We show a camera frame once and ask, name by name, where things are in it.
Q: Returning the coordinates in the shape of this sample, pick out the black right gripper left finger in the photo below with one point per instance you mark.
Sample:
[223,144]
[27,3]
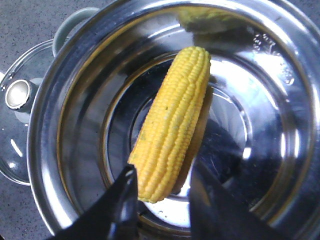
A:
[113,217]

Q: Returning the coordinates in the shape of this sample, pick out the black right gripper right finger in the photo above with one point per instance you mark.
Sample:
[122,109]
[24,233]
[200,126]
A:
[216,215]

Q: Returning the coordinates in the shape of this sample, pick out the yellow corn cob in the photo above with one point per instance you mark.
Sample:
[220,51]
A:
[170,123]

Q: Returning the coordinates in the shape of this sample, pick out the glass pot lid with knob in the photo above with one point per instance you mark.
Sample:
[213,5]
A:
[18,89]

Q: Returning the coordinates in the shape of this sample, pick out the pale green electric cooking pot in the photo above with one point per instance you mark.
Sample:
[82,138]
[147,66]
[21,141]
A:
[262,137]

